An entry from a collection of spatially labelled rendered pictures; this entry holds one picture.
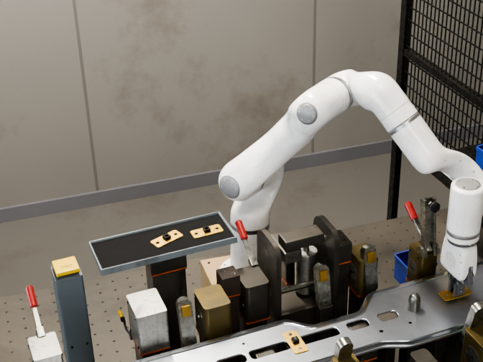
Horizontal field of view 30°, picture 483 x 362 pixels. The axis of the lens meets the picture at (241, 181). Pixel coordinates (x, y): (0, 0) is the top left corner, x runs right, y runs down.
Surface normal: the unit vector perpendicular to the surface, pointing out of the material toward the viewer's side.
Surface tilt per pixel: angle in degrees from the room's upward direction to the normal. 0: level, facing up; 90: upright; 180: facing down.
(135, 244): 0
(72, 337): 90
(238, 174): 68
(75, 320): 90
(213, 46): 90
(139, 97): 90
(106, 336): 0
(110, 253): 0
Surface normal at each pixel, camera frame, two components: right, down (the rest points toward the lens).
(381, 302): -0.03, -0.86
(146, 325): 0.37, 0.47
